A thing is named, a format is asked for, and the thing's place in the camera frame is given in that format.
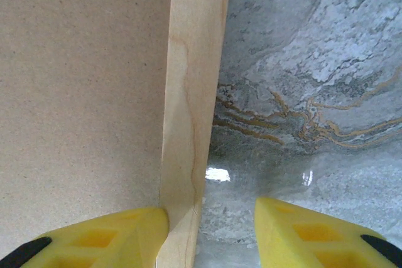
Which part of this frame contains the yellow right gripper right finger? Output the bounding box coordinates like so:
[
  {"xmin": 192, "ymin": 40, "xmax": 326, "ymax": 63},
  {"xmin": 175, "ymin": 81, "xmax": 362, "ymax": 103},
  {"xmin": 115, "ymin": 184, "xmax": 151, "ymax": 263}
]
[{"xmin": 254, "ymin": 197, "xmax": 402, "ymax": 268}]

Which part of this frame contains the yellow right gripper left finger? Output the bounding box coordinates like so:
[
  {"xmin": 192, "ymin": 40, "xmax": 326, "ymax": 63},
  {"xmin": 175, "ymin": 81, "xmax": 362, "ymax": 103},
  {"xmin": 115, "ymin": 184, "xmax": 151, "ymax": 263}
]
[{"xmin": 0, "ymin": 206, "xmax": 170, "ymax": 268}]

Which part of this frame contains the brown backing board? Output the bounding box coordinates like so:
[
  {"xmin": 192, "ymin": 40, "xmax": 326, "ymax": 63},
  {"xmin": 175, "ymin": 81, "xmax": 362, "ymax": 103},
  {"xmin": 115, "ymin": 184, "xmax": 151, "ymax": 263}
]
[{"xmin": 0, "ymin": 0, "xmax": 174, "ymax": 252}]

